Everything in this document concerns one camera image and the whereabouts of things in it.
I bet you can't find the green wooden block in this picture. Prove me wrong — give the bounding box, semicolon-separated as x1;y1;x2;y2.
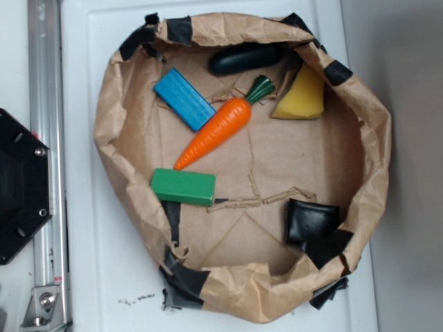
151;168;216;207

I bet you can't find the blue wooden block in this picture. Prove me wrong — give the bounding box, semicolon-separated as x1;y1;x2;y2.
154;68;215;132

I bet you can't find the brown paper bag tray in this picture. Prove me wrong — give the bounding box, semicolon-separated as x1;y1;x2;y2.
93;12;392;323

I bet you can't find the orange toy carrot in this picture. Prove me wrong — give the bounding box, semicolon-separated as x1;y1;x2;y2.
174;75;275;170

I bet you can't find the black leather pouch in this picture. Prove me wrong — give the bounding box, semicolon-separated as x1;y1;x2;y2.
285;199;340;244

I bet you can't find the yellow sponge wedge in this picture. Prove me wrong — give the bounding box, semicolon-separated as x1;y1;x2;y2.
271;62;325;120

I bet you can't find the dark oval toy vegetable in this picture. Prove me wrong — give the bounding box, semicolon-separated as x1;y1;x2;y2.
209;43;283;75

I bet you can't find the white plastic tray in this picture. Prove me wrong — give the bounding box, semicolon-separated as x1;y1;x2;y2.
61;1;378;331

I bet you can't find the aluminium extrusion rail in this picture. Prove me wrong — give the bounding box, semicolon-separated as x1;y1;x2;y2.
28;1;73;331

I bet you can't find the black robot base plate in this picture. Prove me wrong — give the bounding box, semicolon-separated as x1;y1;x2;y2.
1;109;51;266

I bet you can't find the metal corner bracket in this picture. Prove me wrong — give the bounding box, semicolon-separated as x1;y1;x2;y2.
19;285;64;331

